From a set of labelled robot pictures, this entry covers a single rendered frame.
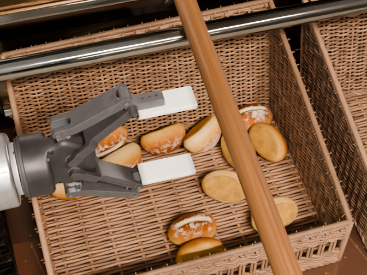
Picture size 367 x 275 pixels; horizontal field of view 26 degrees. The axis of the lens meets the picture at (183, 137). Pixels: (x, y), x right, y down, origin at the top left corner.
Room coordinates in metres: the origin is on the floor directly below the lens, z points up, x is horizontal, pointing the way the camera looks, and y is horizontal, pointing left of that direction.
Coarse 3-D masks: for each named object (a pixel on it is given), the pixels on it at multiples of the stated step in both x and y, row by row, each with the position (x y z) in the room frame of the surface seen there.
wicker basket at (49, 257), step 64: (256, 0) 1.16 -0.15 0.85; (128, 64) 1.06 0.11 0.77; (192, 64) 1.09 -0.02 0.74; (256, 64) 1.11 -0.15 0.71; (128, 128) 1.01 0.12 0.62; (320, 192) 0.82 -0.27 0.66; (64, 256) 0.72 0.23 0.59; (128, 256) 0.72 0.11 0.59; (256, 256) 0.67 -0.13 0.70; (320, 256) 0.70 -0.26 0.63
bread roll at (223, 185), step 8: (208, 176) 0.87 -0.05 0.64; (216, 176) 0.87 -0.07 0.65; (224, 176) 0.87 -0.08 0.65; (232, 176) 0.87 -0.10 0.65; (208, 184) 0.86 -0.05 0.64; (216, 184) 0.86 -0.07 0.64; (224, 184) 0.86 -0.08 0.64; (232, 184) 0.85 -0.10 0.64; (240, 184) 0.85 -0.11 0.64; (208, 192) 0.85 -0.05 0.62; (216, 192) 0.85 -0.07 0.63; (224, 192) 0.85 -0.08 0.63; (232, 192) 0.84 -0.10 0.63; (240, 192) 0.84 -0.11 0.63; (224, 200) 0.84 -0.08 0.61; (232, 200) 0.83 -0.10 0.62; (240, 200) 0.84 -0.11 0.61
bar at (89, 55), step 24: (336, 0) 0.82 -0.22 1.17; (360, 0) 0.83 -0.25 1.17; (216, 24) 0.78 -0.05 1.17; (240, 24) 0.78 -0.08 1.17; (264, 24) 0.78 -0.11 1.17; (288, 24) 0.79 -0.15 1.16; (72, 48) 0.73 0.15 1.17; (96, 48) 0.73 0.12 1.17; (120, 48) 0.74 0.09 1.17; (144, 48) 0.74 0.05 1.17; (168, 48) 0.75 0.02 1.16; (0, 72) 0.69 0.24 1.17; (24, 72) 0.70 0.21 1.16; (48, 72) 0.71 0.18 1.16
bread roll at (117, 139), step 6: (114, 132) 0.97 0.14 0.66; (120, 132) 0.98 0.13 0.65; (126, 132) 0.98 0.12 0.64; (108, 138) 0.96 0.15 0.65; (114, 138) 0.96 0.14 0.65; (120, 138) 0.96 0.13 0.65; (126, 138) 0.97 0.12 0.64; (102, 144) 0.95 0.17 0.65; (108, 144) 0.95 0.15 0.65; (114, 144) 0.95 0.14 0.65; (120, 144) 0.95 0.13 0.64; (96, 150) 0.94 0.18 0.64; (102, 150) 0.94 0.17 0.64; (108, 150) 0.94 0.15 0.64; (114, 150) 0.94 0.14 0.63; (102, 156) 0.94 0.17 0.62
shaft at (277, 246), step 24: (192, 0) 0.79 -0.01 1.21; (192, 24) 0.75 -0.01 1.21; (192, 48) 0.71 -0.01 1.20; (216, 72) 0.66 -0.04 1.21; (216, 96) 0.63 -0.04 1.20; (240, 120) 0.59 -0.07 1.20; (240, 144) 0.55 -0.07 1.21; (240, 168) 0.52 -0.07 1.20; (264, 192) 0.48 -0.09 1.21; (264, 216) 0.45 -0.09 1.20; (264, 240) 0.43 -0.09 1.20; (288, 240) 0.42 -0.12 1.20; (288, 264) 0.39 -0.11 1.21
